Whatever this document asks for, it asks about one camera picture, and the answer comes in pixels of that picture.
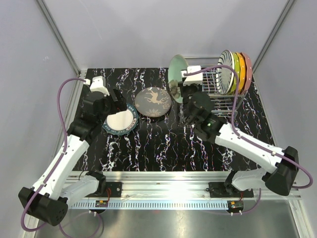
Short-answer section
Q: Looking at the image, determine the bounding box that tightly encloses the teal lettered plate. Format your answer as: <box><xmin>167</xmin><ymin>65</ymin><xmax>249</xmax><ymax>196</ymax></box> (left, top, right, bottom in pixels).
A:
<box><xmin>102</xmin><ymin>104</ymin><xmax>139</xmax><ymax>136</ymax></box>

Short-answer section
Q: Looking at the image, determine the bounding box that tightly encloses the mint green plate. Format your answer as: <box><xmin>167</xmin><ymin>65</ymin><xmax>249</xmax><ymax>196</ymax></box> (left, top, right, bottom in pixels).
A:
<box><xmin>168</xmin><ymin>55</ymin><xmax>188</xmax><ymax>104</ymax></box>

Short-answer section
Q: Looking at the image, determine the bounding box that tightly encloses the white blue striped plate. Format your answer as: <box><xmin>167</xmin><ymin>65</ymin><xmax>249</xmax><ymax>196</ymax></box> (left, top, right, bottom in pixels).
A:
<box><xmin>216</xmin><ymin>50</ymin><xmax>234</xmax><ymax>95</ymax></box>

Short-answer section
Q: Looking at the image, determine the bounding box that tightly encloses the green dotted plate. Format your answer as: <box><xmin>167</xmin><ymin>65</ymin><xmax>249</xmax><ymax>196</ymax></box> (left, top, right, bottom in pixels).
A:
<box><xmin>231</xmin><ymin>53</ymin><xmax>240</xmax><ymax>94</ymax></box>

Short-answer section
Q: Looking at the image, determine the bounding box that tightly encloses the orange dotted plate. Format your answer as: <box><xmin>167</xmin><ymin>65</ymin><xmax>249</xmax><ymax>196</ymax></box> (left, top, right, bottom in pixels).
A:
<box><xmin>236</xmin><ymin>52</ymin><xmax>246</xmax><ymax>94</ymax></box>

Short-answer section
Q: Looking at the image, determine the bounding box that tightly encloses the pink dotted plate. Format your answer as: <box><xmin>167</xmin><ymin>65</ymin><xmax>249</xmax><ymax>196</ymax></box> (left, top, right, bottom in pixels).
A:
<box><xmin>242</xmin><ymin>52</ymin><xmax>253</xmax><ymax>94</ymax></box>

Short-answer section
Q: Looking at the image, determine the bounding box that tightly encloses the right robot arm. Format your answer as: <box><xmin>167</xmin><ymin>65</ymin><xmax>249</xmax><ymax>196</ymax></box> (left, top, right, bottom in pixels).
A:
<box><xmin>181</xmin><ymin>84</ymin><xmax>299</xmax><ymax>197</ymax></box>

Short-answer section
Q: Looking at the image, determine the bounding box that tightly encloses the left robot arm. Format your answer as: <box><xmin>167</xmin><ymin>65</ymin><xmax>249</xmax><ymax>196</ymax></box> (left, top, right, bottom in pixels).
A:
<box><xmin>18</xmin><ymin>88</ymin><xmax>127</xmax><ymax>226</ymax></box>

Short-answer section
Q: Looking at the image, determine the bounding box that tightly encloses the metal dish rack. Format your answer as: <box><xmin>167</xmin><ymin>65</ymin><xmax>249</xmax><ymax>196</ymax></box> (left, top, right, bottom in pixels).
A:
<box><xmin>175</xmin><ymin>57</ymin><xmax>247</xmax><ymax>121</ymax></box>

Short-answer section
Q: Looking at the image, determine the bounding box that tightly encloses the grey deer plate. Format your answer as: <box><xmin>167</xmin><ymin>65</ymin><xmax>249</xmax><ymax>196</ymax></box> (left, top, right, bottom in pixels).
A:
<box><xmin>134</xmin><ymin>87</ymin><xmax>172</xmax><ymax>118</ymax></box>

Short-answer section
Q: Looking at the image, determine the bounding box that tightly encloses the black marble pattern mat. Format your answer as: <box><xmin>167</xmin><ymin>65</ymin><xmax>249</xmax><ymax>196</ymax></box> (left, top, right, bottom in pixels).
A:
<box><xmin>73</xmin><ymin>68</ymin><xmax>274</xmax><ymax>172</ymax></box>

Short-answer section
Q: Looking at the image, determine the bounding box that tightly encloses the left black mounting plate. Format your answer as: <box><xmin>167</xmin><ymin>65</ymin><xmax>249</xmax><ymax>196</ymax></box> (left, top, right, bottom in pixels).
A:
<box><xmin>93</xmin><ymin>181</ymin><xmax>122</xmax><ymax>198</ymax></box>

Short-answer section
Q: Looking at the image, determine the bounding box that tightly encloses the black mounting plate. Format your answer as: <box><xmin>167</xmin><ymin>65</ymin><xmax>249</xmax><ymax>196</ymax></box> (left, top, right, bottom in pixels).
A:
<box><xmin>93</xmin><ymin>181</ymin><xmax>122</xmax><ymax>198</ymax></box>
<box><xmin>205</xmin><ymin>182</ymin><xmax>254</xmax><ymax>198</ymax></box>

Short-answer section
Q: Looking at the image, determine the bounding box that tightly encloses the left small circuit board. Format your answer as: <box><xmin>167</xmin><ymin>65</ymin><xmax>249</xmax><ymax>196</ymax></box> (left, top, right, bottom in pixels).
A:
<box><xmin>95</xmin><ymin>200</ymin><xmax>108</xmax><ymax>207</ymax></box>

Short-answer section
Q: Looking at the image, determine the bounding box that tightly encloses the small circuit board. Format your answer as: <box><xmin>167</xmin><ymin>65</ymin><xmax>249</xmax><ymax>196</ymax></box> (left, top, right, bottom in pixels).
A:
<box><xmin>95</xmin><ymin>200</ymin><xmax>108</xmax><ymax>207</ymax></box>
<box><xmin>228</xmin><ymin>200</ymin><xmax>244</xmax><ymax>210</ymax></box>

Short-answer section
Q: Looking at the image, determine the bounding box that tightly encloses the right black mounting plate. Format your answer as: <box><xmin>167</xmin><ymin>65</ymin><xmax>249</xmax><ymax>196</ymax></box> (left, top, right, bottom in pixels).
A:
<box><xmin>205</xmin><ymin>182</ymin><xmax>254</xmax><ymax>198</ymax></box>

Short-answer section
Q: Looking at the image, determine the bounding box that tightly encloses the right small circuit board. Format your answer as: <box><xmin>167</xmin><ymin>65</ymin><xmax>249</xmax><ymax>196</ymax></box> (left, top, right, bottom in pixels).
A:
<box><xmin>228</xmin><ymin>200</ymin><xmax>244</xmax><ymax>210</ymax></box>

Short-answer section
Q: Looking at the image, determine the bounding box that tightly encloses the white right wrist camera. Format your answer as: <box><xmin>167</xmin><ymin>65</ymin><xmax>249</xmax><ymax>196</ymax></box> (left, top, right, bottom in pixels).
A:
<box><xmin>181</xmin><ymin>65</ymin><xmax>203</xmax><ymax>86</ymax></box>

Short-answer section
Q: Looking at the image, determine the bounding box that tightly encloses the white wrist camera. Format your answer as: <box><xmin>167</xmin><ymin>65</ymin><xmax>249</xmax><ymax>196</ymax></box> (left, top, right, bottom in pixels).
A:
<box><xmin>90</xmin><ymin>76</ymin><xmax>110</xmax><ymax>96</ymax></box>
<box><xmin>181</xmin><ymin>65</ymin><xmax>203</xmax><ymax>86</ymax></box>

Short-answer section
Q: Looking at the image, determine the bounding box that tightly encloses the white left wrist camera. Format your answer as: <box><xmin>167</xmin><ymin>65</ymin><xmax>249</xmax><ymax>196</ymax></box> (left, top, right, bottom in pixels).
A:
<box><xmin>90</xmin><ymin>76</ymin><xmax>110</xmax><ymax>96</ymax></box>

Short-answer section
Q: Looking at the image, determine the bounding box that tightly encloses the left aluminium frame post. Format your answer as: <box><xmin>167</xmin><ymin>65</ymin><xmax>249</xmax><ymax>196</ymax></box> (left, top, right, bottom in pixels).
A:
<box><xmin>36</xmin><ymin>0</ymin><xmax>81</xmax><ymax>74</ymax></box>

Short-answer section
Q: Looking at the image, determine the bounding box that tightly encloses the aluminium frame post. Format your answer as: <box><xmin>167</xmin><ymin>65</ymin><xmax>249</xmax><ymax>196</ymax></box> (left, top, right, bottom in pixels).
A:
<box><xmin>36</xmin><ymin>0</ymin><xmax>81</xmax><ymax>74</ymax></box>
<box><xmin>253</xmin><ymin>0</ymin><xmax>297</xmax><ymax>72</ymax></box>

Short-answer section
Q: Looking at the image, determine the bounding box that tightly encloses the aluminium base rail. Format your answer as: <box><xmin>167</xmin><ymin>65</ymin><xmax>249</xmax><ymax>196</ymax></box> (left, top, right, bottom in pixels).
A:
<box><xmin>64</xmin><ymin>171</ymin><xmax>300</xmax><ymax>213</ymax></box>

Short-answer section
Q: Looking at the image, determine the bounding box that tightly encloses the right aluminium frame post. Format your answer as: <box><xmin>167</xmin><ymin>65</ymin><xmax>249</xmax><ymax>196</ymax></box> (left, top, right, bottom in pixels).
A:
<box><xmin>253</xmin><ymin>0</ymin><xmax>297</xmax><ymax>72</ymax></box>

